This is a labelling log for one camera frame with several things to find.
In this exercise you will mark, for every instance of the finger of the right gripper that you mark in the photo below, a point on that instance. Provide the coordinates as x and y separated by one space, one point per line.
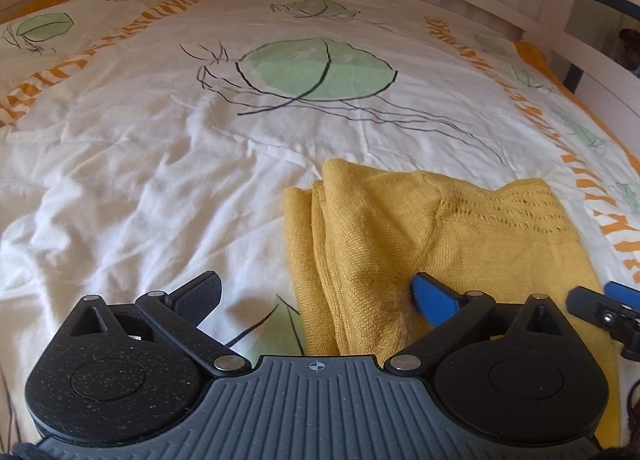
620 321
623 294

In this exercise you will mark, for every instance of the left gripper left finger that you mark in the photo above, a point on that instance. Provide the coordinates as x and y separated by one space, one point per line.
175 318

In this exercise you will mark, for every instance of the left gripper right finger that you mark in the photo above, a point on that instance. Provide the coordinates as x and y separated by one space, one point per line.
453 318

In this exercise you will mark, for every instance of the mustard yellow knit garment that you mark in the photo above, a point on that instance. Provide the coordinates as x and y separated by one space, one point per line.
359 235

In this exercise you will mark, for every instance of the white leaf-print duvet cover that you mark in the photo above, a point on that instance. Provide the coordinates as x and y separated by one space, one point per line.
145 141

